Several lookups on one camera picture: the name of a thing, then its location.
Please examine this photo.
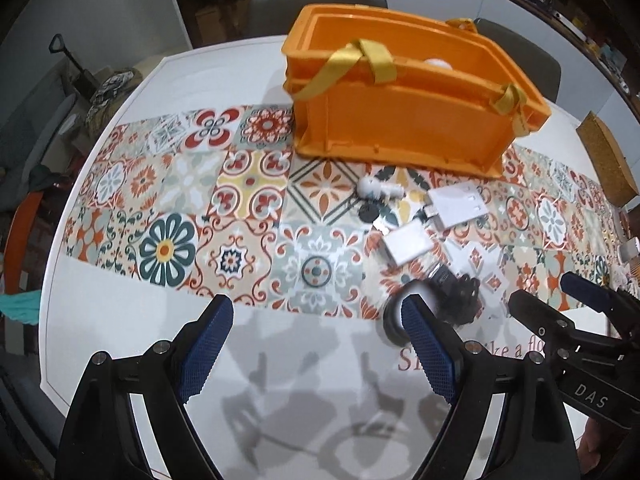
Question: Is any black clip mount camera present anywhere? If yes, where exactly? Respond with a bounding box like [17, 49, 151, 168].
[427, 266, 480, 326]

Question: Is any small silver round gadget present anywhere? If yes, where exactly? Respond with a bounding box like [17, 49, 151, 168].
[382, 280, 438, 347]

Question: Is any small white charger cube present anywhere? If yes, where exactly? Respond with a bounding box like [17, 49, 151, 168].
[382, 220, 434, 266]

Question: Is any large white adapter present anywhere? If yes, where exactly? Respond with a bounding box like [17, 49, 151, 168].
[427, 181, 488, 230]

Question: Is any white robot figurine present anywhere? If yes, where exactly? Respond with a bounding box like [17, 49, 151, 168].
[356, 176, 406, 200]

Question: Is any pink round gadget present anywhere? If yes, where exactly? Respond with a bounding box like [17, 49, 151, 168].
[424, 58, 452, 70]

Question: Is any person right hand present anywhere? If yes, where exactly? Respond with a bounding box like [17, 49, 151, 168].
[577, 418, 602, 474]

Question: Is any white cup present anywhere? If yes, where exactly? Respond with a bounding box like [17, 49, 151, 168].
[620, 236, 640, 263]

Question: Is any woven wicker box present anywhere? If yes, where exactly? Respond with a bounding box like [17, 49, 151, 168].
[576, 112, 639, 208]

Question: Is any patterned tile table runner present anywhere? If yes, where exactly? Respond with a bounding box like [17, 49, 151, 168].
[61, 105, 627, 320]

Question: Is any black key fob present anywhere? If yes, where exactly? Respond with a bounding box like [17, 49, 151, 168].
[358, 203, 380, 223]

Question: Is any right grey chair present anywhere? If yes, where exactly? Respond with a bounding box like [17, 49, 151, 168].
[474, 18, 562, 103]

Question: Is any grey chair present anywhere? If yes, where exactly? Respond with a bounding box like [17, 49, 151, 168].
[247, 0, 388, 39]
[474, 18, 562, 103]

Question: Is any orange plastic crate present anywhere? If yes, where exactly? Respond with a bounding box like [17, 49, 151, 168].
[282, 4, 551, 178]

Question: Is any left grey chair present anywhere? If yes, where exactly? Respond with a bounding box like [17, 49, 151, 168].
[247, 0, 388, 39]

